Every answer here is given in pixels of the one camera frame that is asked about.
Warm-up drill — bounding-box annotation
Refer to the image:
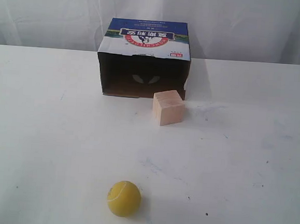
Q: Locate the yellow tennis ball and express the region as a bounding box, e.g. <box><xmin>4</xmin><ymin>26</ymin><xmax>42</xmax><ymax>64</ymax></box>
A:
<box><xmin>107</xmin><ymin>181</ymin><xmax>141</xmax><ymax>217</ymax></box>

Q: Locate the light wooden cube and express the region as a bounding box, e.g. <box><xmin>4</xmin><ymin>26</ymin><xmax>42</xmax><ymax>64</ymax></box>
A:
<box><xmin>152</xmin><ymin>90</ymin><xmax>185</xmax><ymax>126</ymax></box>

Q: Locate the printed cardboard milk box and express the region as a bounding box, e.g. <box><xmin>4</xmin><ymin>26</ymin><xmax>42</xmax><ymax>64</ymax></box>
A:
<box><xmin>97</xmin><ymin>18</ymin><xmax>191</xmax><ymax>98</ymax></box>

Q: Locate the white backdrop curtain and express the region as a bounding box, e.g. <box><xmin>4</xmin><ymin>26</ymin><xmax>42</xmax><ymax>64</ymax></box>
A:
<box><xmin>0</xmin><ymin>0</ymin><xmax>300</xmax><ymax>64</ymax></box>

